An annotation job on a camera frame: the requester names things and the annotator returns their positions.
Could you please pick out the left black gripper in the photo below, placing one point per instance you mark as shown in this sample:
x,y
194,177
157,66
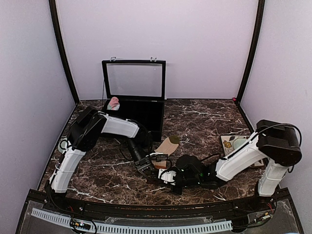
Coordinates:
x,y
144,164

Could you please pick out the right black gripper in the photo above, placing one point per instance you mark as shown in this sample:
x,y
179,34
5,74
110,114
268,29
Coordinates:
x,y
177,191

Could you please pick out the striped beige sock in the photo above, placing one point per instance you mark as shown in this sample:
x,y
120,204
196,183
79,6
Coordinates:
x,y
168,146

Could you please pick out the pink patterned sock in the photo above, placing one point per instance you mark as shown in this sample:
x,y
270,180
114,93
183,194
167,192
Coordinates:
x,y
113,104

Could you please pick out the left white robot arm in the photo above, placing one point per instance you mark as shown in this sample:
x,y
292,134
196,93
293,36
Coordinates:
x,y
83,135

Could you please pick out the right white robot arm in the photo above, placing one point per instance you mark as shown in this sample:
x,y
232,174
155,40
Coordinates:
x,y
278,142

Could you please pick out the floral square coaster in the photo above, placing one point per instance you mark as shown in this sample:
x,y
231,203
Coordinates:
x,y
226,142

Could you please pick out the black display case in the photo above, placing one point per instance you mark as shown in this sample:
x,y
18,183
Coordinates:
x,y
140,87

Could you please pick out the pale green ceramic bowl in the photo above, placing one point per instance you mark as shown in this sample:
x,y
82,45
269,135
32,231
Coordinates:
x,y
62,146

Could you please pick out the right circuit board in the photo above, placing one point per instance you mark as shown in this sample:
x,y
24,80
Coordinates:
x,y
263,217

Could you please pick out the left green circuit board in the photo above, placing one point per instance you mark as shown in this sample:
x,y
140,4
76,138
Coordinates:
x,y
79,225

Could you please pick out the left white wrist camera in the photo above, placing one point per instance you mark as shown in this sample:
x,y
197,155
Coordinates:
x,y
158,157

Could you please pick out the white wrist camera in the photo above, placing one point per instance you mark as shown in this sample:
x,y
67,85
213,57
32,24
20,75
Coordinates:
x,y
167,176
158,157

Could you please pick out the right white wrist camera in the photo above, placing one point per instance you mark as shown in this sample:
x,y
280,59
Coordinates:
x,y
167,176

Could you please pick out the white slotted cable duct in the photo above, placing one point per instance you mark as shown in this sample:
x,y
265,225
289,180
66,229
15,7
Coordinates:
x,y
114,225

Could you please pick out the black front rail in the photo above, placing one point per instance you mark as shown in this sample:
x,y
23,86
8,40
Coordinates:
x,y
150,202

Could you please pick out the left black frame post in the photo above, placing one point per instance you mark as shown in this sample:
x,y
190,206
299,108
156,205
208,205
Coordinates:
x,y
61,50

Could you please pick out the black frame post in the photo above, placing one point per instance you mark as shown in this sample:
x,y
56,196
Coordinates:
x,y
252,50
61,50

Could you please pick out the right black frame post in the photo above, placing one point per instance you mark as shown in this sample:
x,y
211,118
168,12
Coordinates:
x,y
252,50

